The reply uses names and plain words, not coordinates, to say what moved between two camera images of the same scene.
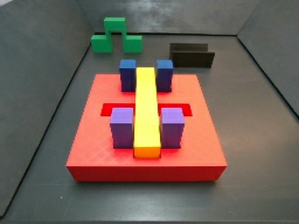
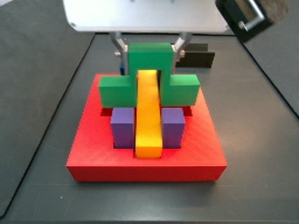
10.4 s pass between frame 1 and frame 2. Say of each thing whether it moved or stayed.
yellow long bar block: stayed
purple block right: stayed
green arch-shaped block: moved
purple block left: stayed
